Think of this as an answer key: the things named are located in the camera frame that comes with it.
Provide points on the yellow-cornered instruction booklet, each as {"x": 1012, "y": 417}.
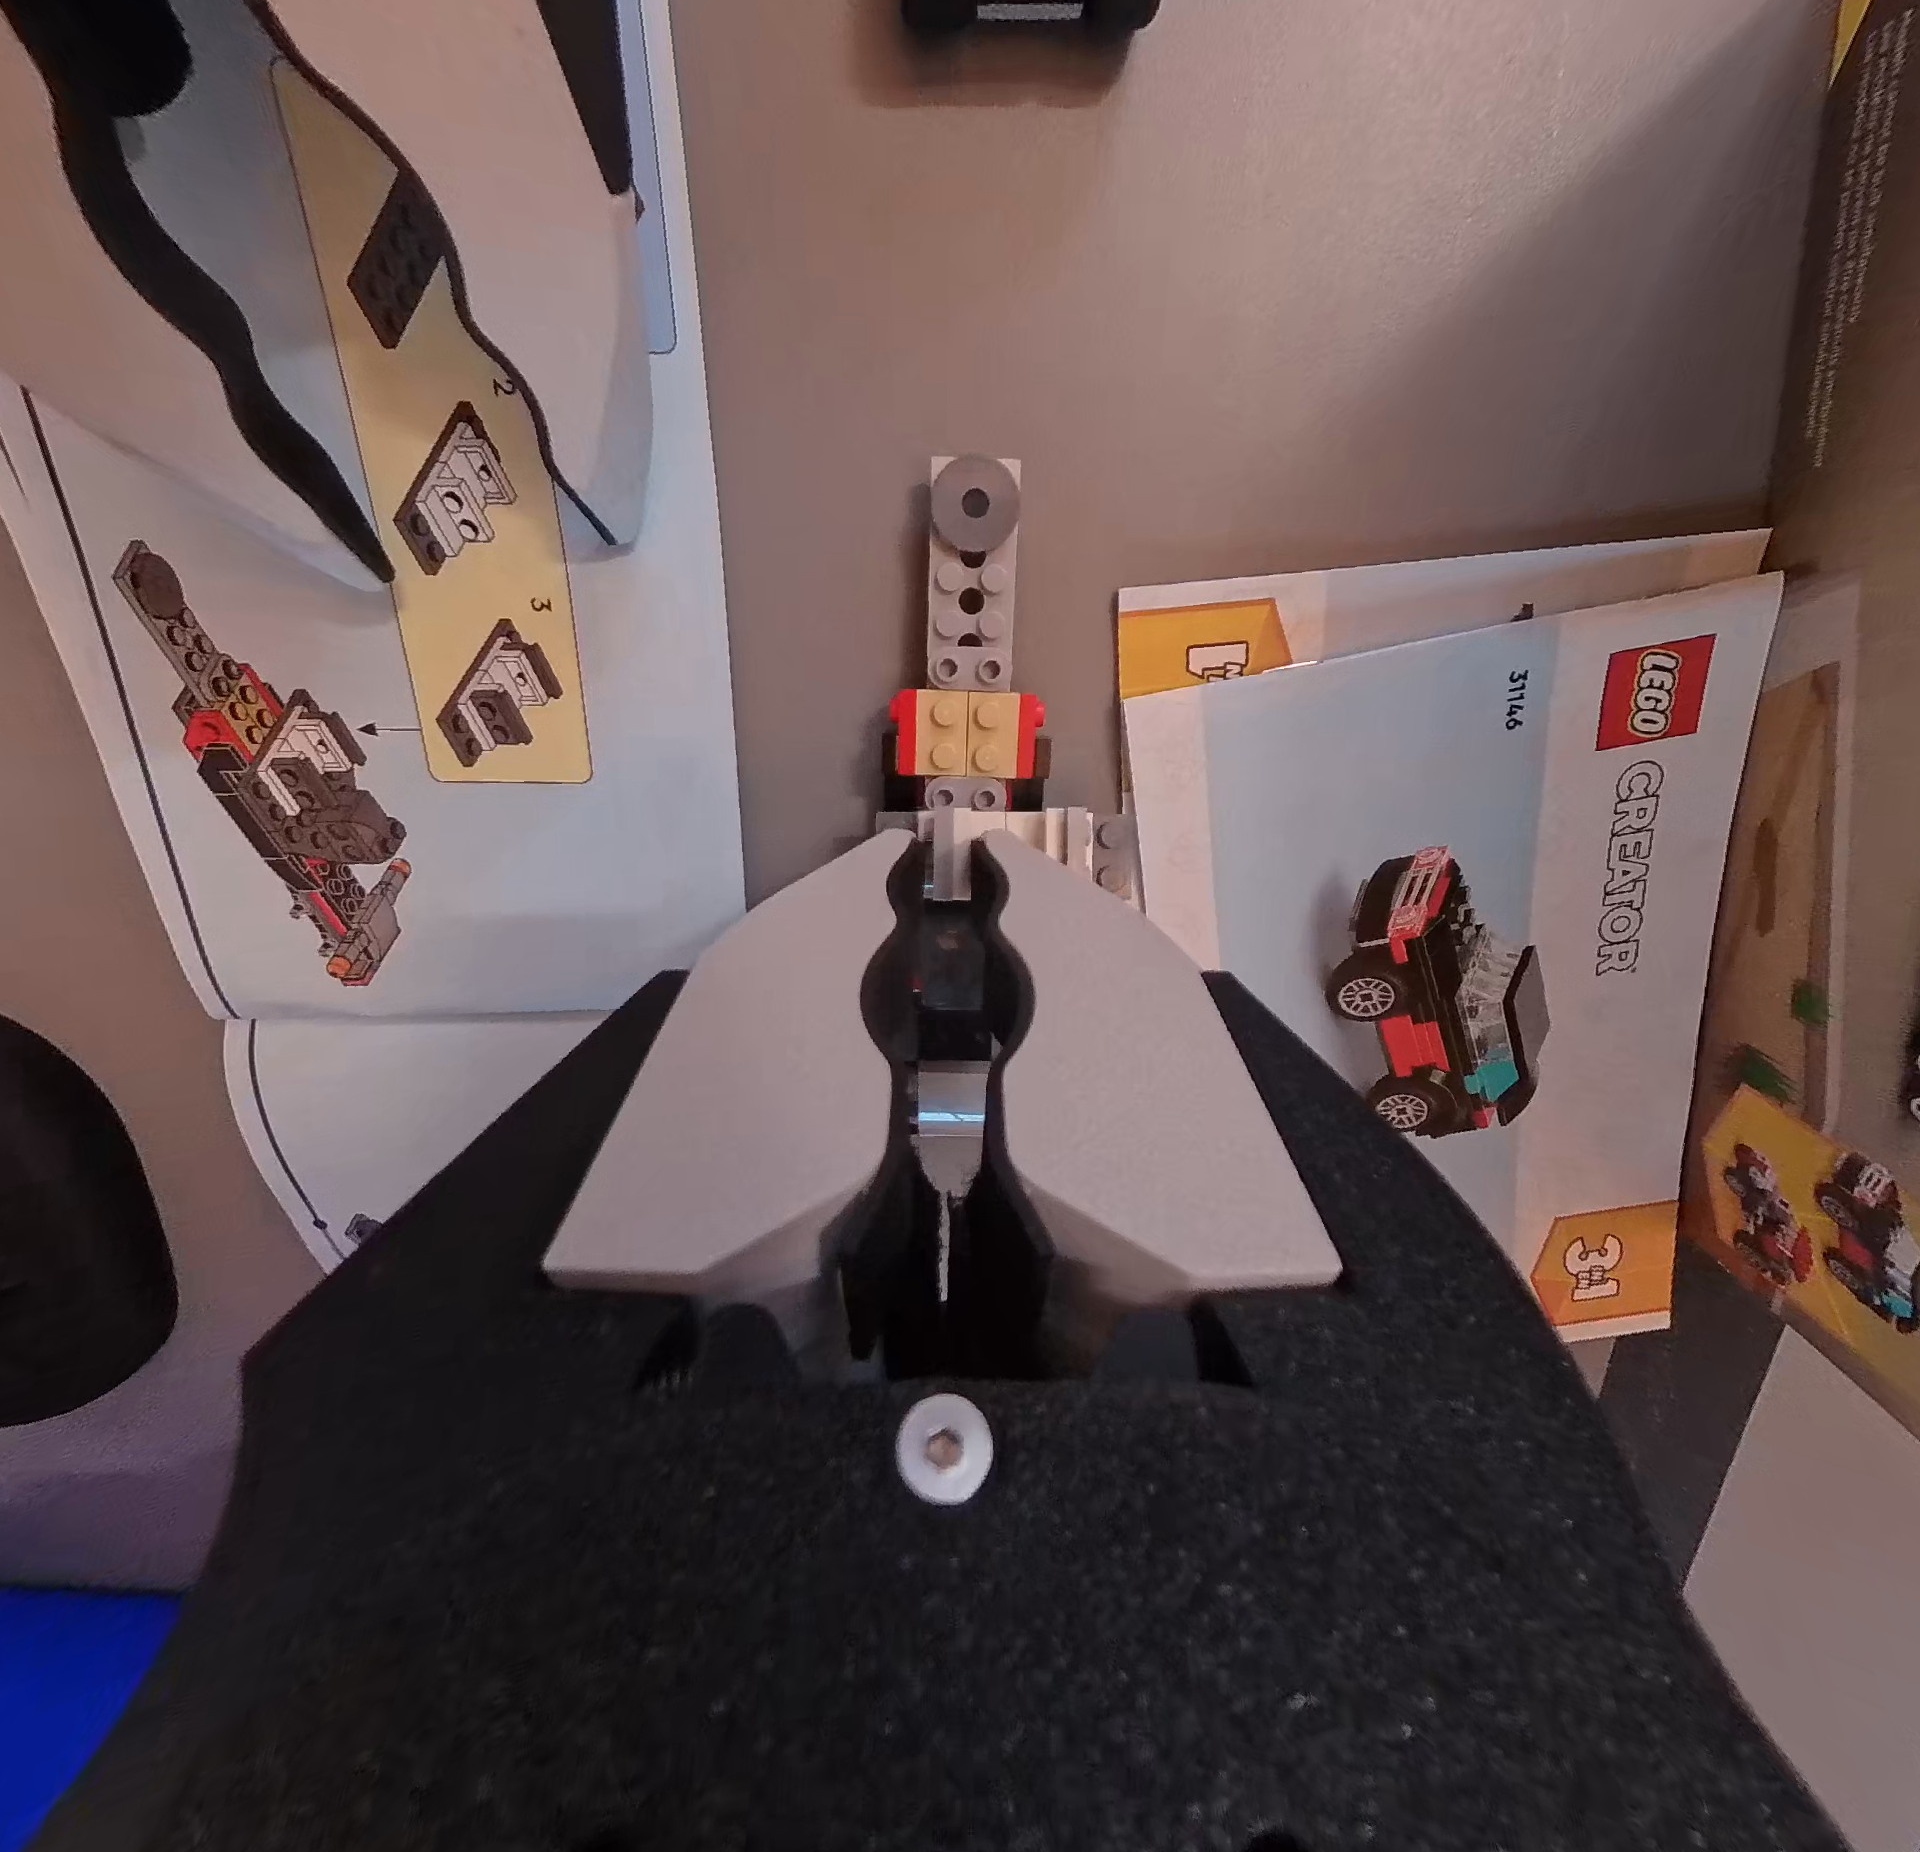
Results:
{"x": 1426, "y": 608}

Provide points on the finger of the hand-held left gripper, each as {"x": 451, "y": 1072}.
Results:
{"x": 92, "y": 308}
{"x": 525, "y": 201}

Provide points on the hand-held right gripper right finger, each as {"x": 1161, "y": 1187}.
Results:
{"x": 1172, "y": 1117}

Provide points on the black padded cushion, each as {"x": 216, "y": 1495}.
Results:
{"x": 75, "y": 1222}

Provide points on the red grey lego model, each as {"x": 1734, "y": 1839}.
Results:
{"x": 975, "y": 608}

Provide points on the blue plastic bin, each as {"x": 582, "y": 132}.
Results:
{"x": 75, "y": 1719}

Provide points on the open instruction booklet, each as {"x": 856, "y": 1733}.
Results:
{"x": 494, "y": 863}

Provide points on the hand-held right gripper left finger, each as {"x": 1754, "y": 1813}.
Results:
{"x": 750, "y": 1117}

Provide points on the closed instruction booklet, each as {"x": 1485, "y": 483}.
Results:
{"x": 1499, "y": 833}

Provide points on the lego box with truck picture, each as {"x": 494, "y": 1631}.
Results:
{"x": 1862, "y": 382}

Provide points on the white lego bracket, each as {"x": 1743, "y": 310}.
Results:
{"x": 954, "y": 848}
{"x": 1043, "y": 842}

